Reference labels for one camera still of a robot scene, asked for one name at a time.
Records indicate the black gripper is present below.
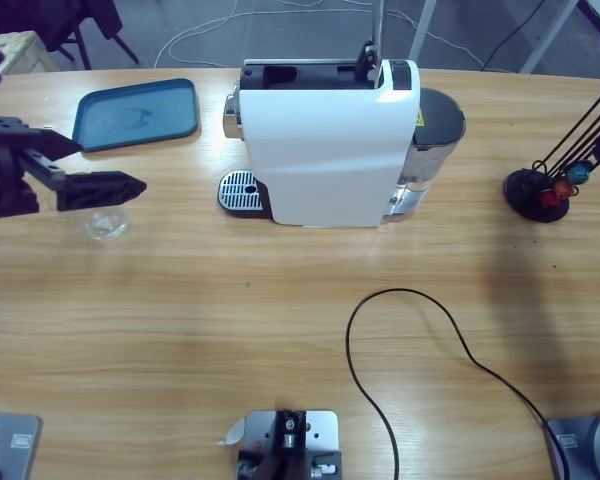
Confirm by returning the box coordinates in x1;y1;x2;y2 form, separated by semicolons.
0;114;149;220

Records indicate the clear drinking glass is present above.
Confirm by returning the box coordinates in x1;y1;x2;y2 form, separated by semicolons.
83;206;130;242

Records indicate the silver coffee machine lever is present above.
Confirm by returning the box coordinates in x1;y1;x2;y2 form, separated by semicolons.
355;0;387;86

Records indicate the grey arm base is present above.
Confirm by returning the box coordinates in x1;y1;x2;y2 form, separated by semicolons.
544;409;600;480
0;408;44;480

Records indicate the blue coffee capsule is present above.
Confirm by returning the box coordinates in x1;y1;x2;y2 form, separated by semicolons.
565;160;594;185

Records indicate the white capsule coffee machine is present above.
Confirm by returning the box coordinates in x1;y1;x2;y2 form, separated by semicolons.
217;57;467;231

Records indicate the dark blue plastic tray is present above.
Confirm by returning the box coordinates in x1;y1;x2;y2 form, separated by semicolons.
71;77;202;154

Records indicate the black capsule holder with rods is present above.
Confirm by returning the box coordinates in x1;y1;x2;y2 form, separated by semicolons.
503;83;600;223

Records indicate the light wooden crate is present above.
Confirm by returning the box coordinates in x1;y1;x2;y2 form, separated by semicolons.
0;30;60;76

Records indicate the black chair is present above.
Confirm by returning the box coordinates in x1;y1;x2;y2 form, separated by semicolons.
0;0;141;71

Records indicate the white paper tag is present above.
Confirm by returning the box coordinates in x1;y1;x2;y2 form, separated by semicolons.
216;417;247;447

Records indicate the white metal post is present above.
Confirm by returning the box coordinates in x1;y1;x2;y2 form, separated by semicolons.
519;0;581;75
408;0;439;69

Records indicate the white floor cable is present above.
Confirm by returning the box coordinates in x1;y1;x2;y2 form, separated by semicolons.
153;0;484;70

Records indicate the black floor cable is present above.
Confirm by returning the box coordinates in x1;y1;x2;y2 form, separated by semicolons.
481;0;549;72

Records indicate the thin black table cable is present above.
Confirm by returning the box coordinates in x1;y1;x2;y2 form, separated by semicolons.
346;288;571;480

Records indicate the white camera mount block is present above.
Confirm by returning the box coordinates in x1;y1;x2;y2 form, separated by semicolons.
234;408;344;480

